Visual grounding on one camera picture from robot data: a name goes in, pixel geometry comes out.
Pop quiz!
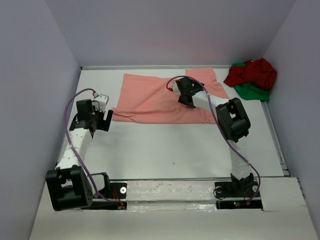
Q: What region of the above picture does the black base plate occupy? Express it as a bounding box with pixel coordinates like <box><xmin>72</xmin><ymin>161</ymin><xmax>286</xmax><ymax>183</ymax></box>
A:
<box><xmin>82</xmin><ymin>181</ymin><xmax>128</xmax><ymax>211</ymax></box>
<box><xmin>212</xmin><ymin>181</ymin><xmax>263</xmax><ymax>210</ymax></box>

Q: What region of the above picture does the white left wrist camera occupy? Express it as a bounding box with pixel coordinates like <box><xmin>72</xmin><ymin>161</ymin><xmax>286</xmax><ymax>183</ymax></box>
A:
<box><xmin>91</xmin><ymin>92</ymin><xmax>110</xmax><ymax>113</ymax></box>

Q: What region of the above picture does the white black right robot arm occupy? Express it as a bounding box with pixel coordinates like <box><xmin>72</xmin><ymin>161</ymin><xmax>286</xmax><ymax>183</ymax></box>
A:
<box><xmin>170</xmin><ymin>75</ymin><xmax>261</xmax><ymax>202</ymax></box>

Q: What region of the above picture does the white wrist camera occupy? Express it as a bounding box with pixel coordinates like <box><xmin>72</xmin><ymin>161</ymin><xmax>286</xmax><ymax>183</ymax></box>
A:
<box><xmin>168</xmin><ymin>80</ymin><xmax>181</xmax><ymax>95</ymax></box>
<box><xmin>91</xmin><ymin>92</ymin><xmax>110</xmax><ymax>113</ymax></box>

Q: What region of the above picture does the red t shirt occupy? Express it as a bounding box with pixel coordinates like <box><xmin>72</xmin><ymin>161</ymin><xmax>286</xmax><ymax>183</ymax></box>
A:
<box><xmin>223</xmin><ymin>58</ymin><xmax>277</xmax><ymax>91</ymax></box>

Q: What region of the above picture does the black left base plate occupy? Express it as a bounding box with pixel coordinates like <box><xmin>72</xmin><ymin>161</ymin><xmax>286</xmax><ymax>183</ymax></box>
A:
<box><xmin>82</xmin><ymin>181</ymin><xmax>128</xmax><ymax>211</ymax></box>

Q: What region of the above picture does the pink t shirt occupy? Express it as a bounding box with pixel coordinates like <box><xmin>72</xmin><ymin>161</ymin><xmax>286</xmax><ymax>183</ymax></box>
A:
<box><xmin>112</xmin><ymin>73</ymin><xmax>215</xmax><ymax>124</ymax></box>

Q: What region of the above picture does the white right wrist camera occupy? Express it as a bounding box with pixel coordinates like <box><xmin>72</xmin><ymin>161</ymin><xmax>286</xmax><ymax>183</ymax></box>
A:
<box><xmin>168</xmin><ymin>80</ymin><xmax>181</xmax><ymax>95</ymax></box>

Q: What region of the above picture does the white foam strip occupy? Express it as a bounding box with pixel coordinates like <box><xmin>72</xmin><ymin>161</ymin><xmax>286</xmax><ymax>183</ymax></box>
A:
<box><xmin>126</xmin><ymin>180</ymin><xmax>216</xmax><ymax>212</ymax></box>

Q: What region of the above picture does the green t shirt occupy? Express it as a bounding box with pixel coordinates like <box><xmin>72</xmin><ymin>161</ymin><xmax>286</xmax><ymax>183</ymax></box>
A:
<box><xmin>230</xmin><ymin>60</ymin><xmax>272</xmax><ymax>102</ymax></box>

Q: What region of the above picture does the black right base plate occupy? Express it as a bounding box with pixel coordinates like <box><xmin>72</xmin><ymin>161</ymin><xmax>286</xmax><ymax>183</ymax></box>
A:
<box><xmin>212</xmin><ymin>181</ymin><xmax>263</xmax><ymax>210</ymax></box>

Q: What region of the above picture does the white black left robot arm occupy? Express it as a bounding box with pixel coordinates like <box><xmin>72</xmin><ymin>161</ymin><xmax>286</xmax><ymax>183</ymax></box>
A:
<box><xmin>45</xmin><ymin>94</ymin><xmax>113</xmax><ymax>212</ymax></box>

